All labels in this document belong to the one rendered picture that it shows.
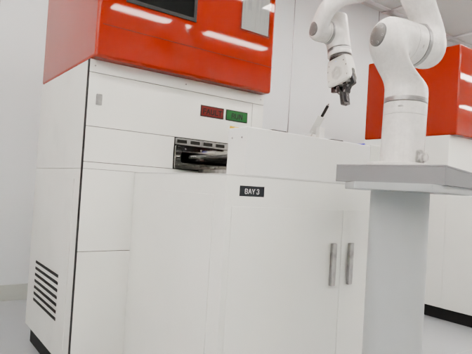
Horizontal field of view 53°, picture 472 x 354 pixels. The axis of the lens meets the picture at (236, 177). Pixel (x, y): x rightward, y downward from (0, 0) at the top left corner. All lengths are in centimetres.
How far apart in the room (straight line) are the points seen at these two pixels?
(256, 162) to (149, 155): 63
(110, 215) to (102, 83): 49
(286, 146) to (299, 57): 309
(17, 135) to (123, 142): 149
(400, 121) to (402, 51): 19
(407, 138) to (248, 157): 44
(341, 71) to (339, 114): 311
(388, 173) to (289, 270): 42
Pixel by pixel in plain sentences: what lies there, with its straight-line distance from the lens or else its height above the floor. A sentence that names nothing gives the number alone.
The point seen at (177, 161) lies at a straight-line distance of 192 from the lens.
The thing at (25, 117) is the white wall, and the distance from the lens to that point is 326.
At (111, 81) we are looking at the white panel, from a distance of 184.
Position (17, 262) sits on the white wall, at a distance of 329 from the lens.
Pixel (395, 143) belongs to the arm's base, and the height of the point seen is 93.
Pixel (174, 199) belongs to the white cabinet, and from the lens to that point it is 155.
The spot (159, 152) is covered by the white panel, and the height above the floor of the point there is 90.
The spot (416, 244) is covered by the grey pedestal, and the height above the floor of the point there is 66.
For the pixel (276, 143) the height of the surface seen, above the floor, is 92.
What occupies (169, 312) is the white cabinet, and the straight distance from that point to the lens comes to 159.
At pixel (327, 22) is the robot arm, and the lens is 171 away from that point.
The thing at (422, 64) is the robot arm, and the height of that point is 117.
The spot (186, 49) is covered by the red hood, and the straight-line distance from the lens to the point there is 196.
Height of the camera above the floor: 78
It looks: 1 degrees up
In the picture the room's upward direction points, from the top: 3 degrees clockwise
